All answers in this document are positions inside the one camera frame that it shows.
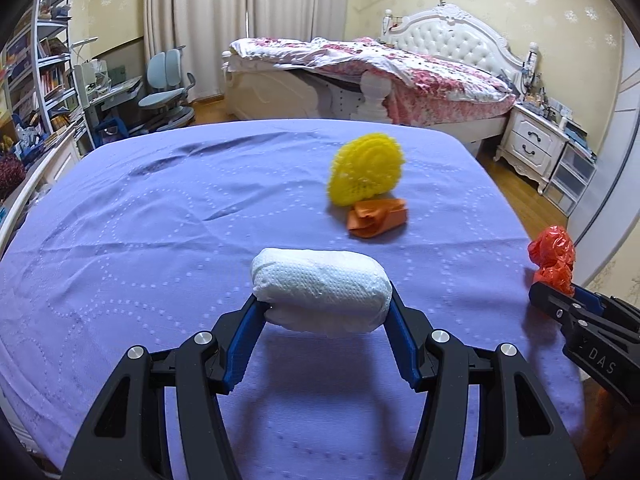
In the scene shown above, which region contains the stack of books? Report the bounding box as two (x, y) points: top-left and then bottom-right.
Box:
(565, 117), (598, 161)

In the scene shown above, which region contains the beige curtain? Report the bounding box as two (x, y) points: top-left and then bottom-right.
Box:
(142, 0), (251, 103)
(247, 0), (348, 43)

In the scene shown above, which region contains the dark red fluffy bunch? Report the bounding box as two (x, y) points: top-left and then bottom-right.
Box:
(0, 152), (28, 201)

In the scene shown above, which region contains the white tissue wad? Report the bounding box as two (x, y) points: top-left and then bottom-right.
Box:
(250, 247), (393, 336)

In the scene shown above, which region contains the purple quilted bed sheet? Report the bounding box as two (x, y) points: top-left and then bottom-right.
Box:
(0, 117), (588, 480)

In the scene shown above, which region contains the red plastic bag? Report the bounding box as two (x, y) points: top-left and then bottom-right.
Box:
(527, 225), (577, 297)

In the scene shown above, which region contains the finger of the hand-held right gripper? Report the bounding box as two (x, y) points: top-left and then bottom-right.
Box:
(529, 281), (583, 333)
(572, 285), (640, 333)

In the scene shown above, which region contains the blue crate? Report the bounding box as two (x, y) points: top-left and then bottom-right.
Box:
(95, 117), (126, 143)

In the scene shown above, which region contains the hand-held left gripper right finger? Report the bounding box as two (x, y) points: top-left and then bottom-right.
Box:
(382, 282), (586, 480)

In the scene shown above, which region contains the white wardrobe door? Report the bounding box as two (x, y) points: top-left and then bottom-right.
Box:
(570, 20), (640, 306)

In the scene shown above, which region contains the white curved bed rail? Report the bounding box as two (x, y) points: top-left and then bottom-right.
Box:
(0, 132), (83, 256)

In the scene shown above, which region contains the light blue desk chair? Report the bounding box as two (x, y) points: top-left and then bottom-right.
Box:
(137, 49), (197, 131)

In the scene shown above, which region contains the white tufted bed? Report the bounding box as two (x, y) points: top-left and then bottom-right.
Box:
(222, 2), (541, 153)

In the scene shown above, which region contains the grey study desk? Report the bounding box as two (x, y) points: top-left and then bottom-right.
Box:
(75, 60), (146, 146)

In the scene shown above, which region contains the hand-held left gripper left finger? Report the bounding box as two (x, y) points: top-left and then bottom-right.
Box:
(60, 292), (268, 480)

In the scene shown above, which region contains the pink floral quilt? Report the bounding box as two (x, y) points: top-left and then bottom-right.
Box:
(229, 36), (516, 126)

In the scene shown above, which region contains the yellow spiky ball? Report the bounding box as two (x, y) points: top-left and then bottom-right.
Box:
(326, 132), (405, 207)

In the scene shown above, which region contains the orange crumpled wrapper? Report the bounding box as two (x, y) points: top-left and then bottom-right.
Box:
(346, 198), (409, 239)

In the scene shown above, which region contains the clear plastic drawer unit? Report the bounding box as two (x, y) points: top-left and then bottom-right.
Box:
(542, 142), (598, 218)

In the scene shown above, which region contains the white bookshelf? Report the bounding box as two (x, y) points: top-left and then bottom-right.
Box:
(0, 0), (88, 156)

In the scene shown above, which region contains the cluster of small items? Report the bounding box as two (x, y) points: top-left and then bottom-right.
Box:
(520, 57), (573, 121)

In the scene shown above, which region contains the white desk lamp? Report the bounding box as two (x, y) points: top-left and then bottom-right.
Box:
(72, 37), (98, 61)

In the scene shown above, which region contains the white nightstand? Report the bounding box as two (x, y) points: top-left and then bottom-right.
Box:
(495, 102), (571, 196)

